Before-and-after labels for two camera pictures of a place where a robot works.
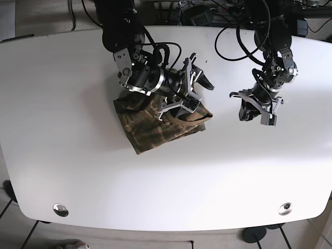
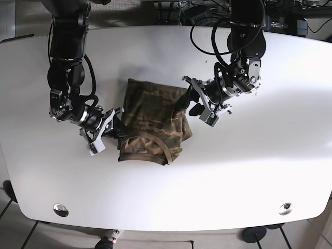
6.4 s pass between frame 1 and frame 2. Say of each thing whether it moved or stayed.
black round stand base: stayed
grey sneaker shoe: moved
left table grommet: stayed
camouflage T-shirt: moved
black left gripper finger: moved
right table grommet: stayed
